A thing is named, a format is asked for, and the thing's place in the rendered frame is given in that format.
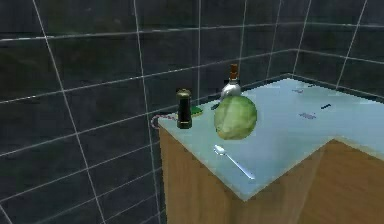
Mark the black pepper shaker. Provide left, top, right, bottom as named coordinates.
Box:
left=175, top=88, right=193, bottom=130

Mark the green lettuce head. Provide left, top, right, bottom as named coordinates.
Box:
left=213, top=94, right=258, bottom=141

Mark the clear bottle with cork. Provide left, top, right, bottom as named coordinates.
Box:
left=219, top=63, right=243, bottom=102

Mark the silver spoon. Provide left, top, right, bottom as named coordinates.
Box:
left=213, top=144, right=256, bottom=181

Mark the wooden counter with pale top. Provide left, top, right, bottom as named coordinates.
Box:
left=156, top=77, right=384, bottom=224

